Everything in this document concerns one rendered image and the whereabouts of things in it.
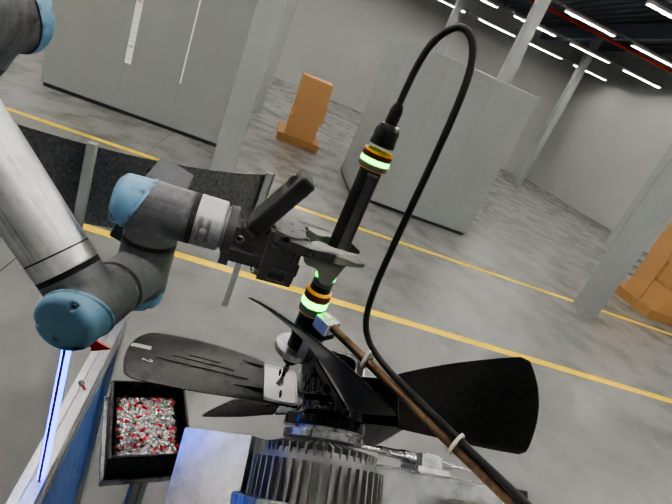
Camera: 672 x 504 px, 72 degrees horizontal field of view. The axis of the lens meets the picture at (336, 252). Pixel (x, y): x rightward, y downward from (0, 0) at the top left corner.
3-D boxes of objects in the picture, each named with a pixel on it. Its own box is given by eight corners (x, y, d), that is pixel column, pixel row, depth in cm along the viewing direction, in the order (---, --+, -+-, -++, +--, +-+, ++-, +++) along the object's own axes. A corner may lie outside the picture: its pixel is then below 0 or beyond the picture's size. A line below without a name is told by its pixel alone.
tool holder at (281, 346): (328, 367, 79) (349, 321, 75) (297, 376, 73) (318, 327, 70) (297, 335, 84) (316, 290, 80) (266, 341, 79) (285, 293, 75)
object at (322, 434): (343, 448, 89) (345, 437, 90) (375, 447, 77) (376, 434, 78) (274, 435, 85) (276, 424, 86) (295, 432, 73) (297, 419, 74)
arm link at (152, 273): (81, 311, 64) (94, 242, 60) (125, 279, 74) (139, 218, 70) (134, 332, 64) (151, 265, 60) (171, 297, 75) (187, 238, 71)
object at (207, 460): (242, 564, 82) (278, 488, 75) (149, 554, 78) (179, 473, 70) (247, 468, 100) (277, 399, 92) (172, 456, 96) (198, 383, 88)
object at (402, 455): (347, 450, 85) (470, 476, 102) (354, 450, 83) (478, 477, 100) (348, 437, 86) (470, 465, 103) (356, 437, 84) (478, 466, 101)
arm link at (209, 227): (206, 187, 69) (198, 205, 61) (236, 196, 70) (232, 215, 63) (193, 231, 71) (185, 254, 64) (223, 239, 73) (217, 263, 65)
